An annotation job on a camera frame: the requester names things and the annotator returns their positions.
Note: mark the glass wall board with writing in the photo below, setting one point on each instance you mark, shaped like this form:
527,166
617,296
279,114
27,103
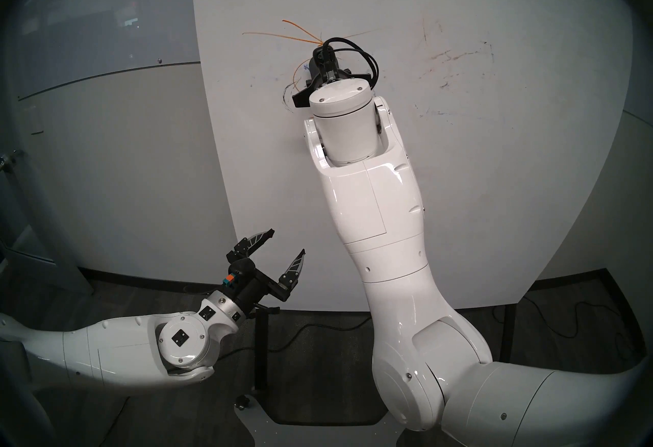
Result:
102,27

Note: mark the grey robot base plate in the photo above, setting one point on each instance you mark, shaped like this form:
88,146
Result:
316,437

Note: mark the black base plate knob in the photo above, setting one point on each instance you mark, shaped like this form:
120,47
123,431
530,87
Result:
241,403

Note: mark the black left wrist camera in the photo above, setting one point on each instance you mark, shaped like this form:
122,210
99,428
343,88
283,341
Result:
242,267

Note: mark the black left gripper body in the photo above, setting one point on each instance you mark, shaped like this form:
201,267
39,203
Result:
255,289

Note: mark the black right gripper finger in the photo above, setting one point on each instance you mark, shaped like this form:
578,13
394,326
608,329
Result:
303,96
358,77

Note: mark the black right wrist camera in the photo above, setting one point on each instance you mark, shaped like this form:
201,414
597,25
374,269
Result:
326,60

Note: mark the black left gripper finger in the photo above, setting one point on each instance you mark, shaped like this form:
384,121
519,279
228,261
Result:
250,244
291,278

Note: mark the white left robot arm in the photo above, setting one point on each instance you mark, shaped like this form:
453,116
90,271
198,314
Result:
112,349

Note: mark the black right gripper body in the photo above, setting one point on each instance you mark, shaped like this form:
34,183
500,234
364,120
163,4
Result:
330,76

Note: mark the large white whiteboard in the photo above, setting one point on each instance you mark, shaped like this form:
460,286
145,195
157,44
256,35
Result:
484,170

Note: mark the black whiteboard stand post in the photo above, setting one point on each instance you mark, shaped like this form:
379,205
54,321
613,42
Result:
507,333
262,354

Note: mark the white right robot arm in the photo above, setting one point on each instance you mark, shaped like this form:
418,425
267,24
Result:
377,226

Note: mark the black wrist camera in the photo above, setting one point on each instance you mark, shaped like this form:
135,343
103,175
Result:
242,267
326,60

